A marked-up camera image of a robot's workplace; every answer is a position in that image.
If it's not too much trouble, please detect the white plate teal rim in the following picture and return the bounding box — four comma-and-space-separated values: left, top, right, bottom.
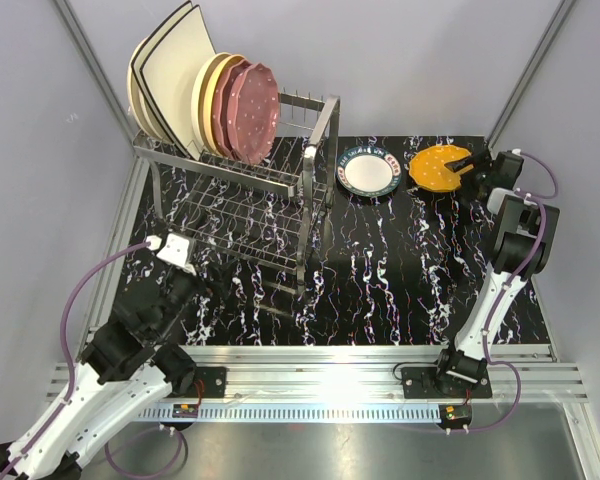
336, 146, 402, 198

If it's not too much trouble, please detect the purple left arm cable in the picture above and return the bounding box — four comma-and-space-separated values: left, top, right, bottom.
0, 239, 189, 476

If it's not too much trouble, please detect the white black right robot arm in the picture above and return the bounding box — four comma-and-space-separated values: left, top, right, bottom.
432, 149, 560, 397

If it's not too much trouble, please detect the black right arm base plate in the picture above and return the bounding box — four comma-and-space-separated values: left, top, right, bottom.
400, 366, 493, 400

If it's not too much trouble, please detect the aluminium frame post left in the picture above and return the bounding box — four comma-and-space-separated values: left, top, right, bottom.
50, 0, 135, 141

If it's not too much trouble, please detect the white round plate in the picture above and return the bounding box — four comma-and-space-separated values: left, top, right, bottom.
191, 52, 229, 152

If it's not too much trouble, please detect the aluminium frame post right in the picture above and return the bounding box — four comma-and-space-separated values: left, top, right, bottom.
486, 0, 578, 148

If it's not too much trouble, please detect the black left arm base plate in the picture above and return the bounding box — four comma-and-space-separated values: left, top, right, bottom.
169, 366, 228, 399

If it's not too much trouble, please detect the aluminium frame post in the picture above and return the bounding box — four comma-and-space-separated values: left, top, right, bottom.
50, 0, 135, 141
486, 0, 578, 148

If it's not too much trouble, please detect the slotted cable duct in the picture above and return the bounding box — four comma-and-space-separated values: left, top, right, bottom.
136, 402, 441, 424

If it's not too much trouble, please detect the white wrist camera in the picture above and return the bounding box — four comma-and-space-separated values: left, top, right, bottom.
487, 187, 536, 214
146, 233, 197, 275

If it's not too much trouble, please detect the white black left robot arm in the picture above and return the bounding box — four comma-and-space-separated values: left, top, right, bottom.
0, 265, 229, 479

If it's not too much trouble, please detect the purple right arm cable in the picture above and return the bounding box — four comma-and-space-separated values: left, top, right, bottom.
482, 149, 561, 434

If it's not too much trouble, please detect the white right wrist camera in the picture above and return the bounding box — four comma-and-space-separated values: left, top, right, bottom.
487, 187, 536, 214

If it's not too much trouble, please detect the pink dotted plate front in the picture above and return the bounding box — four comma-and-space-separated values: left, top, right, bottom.
227, 63, 280, 165

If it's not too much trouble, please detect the pink dotted plate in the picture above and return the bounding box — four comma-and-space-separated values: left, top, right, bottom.
227, 63, 280, 165
213, 56, 251, 158

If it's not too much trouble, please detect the yellow round plate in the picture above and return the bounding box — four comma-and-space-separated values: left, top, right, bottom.
202, 52, 244, 153

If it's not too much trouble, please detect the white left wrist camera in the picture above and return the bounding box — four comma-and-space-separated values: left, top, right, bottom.
146, 233, 197, 275

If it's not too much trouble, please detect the stainless steel dish rack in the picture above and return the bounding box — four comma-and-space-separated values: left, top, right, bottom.
133, 93, 341, 292

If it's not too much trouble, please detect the orange dotted plate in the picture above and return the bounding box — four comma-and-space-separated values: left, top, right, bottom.
409, 145, 471, 193

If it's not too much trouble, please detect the pink dotted plate rear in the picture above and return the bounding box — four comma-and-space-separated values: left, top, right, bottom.
213, 56, 251, 158

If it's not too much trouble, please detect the cream square plate black rim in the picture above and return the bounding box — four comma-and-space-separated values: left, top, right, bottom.
131, 1, 215, 159

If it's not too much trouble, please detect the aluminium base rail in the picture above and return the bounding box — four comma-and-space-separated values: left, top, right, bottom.
44, 344, 589, 401

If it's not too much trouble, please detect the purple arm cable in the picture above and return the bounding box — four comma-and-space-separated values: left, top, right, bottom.
0, 239, 189, 476
482, 149, 561, 434

